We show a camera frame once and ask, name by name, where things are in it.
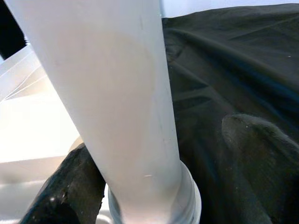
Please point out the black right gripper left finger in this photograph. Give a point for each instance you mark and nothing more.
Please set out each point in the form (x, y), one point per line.
(70, 186)

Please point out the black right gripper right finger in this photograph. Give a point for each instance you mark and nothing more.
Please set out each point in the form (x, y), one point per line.
(268, 163)

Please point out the white plastic table top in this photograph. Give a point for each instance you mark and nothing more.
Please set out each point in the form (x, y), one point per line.
(30, 121)

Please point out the white plastic table leg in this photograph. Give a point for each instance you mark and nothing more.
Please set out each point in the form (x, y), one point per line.
(112, 93)

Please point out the black plastic cover sheet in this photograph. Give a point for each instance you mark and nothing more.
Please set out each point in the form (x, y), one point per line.
(233, 70)

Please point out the black door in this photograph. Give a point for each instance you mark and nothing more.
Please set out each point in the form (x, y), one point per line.
(10, 30)

